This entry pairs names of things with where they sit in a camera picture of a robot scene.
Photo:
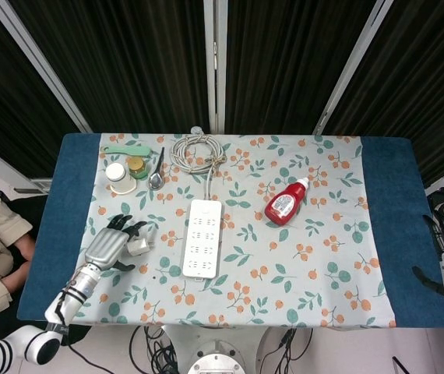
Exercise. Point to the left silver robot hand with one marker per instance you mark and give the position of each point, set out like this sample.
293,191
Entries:
105,245

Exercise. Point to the white plug adapter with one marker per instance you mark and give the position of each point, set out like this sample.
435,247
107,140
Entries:
139,248

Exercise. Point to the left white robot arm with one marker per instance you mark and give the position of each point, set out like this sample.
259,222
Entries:
76,290

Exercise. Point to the metal robot base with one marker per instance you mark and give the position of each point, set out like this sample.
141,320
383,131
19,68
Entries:
216,358

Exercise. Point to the white power strip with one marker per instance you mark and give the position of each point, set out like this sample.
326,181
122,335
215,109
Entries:
202,237

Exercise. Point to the small white jar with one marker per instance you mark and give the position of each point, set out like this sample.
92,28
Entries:
116,173

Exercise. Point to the blue table cover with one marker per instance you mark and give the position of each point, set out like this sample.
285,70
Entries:
393,233

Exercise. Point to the metal spoon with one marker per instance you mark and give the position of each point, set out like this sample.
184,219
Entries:
155,181

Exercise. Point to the small jar with gold lid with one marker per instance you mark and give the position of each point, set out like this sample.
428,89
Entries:
137,165

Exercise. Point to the green plastic paddle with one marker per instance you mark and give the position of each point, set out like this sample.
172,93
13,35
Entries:
128,150

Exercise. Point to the floral tablecloth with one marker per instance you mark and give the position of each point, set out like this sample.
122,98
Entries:
284,272

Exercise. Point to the black pleated curtain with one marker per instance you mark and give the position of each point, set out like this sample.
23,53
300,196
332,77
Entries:
128,62
292,62
4,97
420,78

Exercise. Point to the red sauce bottle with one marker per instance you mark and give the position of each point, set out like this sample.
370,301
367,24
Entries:
284,204

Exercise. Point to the white frame rail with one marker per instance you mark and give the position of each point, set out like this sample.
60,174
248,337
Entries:
0,167

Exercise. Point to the grey metal frame post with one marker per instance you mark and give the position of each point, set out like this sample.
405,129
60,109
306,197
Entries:
350,70
39,66
215,66

